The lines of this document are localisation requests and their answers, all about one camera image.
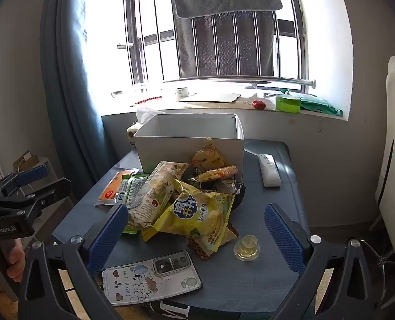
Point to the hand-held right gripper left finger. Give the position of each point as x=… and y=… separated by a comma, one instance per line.
x=107, y=236

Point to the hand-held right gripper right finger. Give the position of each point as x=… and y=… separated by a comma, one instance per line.
x=284, y=240

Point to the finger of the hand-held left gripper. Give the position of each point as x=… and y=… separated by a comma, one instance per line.
x=34, y=175
x=54, y=191

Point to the clear jelly cup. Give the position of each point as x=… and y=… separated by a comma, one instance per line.
x=246, y=248

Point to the beige chip bag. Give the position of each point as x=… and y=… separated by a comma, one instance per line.
x=151, y=193

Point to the dark silver snack packet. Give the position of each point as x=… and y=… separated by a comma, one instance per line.
x=239, y=195

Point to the brown waffle pattern snack packet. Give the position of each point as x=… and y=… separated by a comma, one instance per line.
x=199, y=250

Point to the yellow chip bag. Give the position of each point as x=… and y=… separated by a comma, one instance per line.
x=197, y=213

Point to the small orange striped snack packet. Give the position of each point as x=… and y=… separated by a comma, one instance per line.
x=217, y=173

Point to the white cardboard box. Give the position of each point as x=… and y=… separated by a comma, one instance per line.
x=171, y=150

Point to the person's left hand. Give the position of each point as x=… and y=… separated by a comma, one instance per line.
x=16, y=260

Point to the brown cardboard box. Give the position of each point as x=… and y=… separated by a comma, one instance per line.
x=26, y=160

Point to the phone with cartoon case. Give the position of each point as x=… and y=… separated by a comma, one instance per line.
x=144, y=283

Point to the blue tablecloth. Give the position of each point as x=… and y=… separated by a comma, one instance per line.
x=237, y=283

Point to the white remote control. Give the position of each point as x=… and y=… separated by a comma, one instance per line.
x=269, y=170

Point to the blue curtain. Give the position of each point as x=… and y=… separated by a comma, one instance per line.
x=67, y=90

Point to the tissue pack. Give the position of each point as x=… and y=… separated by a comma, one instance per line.
x=132, y=133

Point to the green round container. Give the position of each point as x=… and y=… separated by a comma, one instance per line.
x=288, y=104

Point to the small red object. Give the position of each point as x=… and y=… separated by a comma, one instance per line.
x=259, y=104

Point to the green plastic bag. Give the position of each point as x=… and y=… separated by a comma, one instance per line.
x=320, y=106

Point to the small white jar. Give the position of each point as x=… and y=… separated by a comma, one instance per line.
x=182, y=94

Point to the metal window guard bars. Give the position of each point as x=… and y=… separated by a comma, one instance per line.
x=237, y=80

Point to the dark mesh hanging cloth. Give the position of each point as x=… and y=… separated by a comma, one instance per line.
x=224, y=46

